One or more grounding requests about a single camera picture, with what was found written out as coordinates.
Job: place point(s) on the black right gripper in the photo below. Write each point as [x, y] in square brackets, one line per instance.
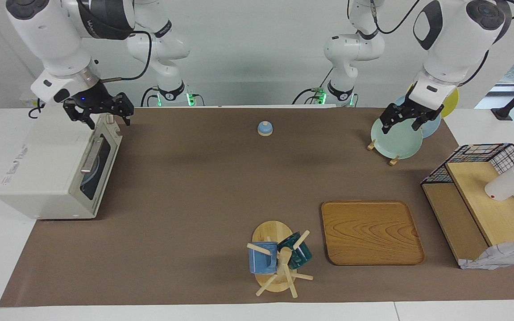
[88, 99]

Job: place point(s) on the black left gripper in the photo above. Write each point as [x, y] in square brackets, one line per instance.
[420, 108]

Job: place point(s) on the cream toaster oven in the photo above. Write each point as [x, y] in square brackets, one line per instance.
[47, 169]

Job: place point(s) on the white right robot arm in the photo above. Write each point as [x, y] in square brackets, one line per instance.
[51, 35]

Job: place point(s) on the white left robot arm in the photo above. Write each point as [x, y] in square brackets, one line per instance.
[458, 44]

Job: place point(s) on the light blue racked plate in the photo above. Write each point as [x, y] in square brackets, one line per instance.
[431, 127]

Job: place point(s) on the pale green plate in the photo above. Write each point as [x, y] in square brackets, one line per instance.
[397, 140]

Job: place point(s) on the yellow plate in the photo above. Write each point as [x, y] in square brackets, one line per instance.
[451, 102]

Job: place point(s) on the wooden plate rack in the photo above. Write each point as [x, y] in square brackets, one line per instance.
[394, 161]

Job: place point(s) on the white plastic cup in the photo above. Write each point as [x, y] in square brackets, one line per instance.
[507, 185]

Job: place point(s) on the wooden serving tray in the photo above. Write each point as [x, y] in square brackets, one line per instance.
[370, 232]

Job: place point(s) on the wooden shelf box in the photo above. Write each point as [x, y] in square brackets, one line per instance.
[493, 209]

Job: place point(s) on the brown table mat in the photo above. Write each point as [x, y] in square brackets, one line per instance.
[194, 200]

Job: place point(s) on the small blue lidded jar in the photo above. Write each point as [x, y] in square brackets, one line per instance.
[265, 129]

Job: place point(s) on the marble patterned cloth strip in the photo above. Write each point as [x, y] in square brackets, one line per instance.
[502, 256]

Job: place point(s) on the dark green ceramic mug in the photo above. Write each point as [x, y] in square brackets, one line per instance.
[299, 256]

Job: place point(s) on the wooden mug tree stand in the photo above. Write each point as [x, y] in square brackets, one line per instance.
[271, 232]

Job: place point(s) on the blue ceramic mug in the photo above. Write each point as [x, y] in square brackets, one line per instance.
[261, 261]

